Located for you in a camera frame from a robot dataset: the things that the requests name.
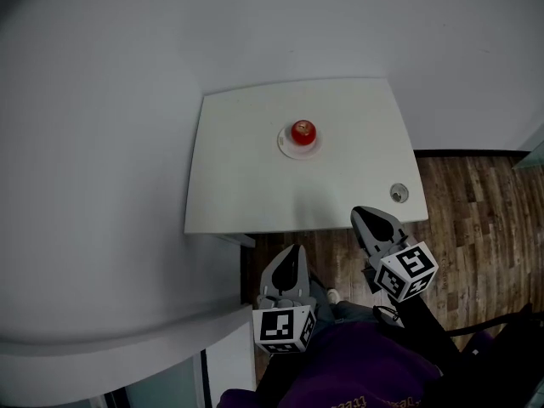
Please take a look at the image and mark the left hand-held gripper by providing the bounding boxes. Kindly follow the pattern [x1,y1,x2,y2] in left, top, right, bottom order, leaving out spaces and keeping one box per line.
[252,244,318,355]

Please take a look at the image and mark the glass partition panel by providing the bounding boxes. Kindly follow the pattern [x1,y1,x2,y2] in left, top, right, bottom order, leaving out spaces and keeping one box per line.
[511,136,544,173]

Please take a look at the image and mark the white round plate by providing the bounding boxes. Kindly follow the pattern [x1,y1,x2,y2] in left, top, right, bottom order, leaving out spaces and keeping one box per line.
[276,124,323,160]

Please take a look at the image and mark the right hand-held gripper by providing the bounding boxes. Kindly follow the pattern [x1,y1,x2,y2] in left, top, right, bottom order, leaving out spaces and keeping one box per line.
[349,205,439,303]

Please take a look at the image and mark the white cabinet ledge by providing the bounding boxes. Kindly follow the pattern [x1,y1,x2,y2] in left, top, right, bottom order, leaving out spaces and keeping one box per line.
[0,303,258,408]

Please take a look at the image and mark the person's grey jeans leg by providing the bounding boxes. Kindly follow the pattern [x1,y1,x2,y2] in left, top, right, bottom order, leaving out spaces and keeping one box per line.
[309,269,379,335]

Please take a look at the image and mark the round grey cable grommet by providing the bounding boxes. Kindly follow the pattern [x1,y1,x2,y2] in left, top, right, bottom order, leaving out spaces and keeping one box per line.
[389,182,410,204]

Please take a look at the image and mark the person's left forearm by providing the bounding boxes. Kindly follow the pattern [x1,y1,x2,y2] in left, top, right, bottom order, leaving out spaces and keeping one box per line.
[254,351,308,408]

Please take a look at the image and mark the person's right forearm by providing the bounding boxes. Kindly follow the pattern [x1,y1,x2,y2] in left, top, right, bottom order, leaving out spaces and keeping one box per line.
[394,294,462,371]

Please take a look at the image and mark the black wrist strap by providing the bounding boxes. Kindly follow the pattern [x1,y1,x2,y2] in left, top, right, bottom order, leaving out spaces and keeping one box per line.
[372,304,403,326]

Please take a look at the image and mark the person's purple shirt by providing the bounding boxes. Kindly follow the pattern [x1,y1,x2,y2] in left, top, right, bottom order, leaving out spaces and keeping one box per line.
[216,321,494,408]

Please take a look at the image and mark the red apple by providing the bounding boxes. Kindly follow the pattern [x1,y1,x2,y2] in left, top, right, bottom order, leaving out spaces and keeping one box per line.
[291,119,317,147]

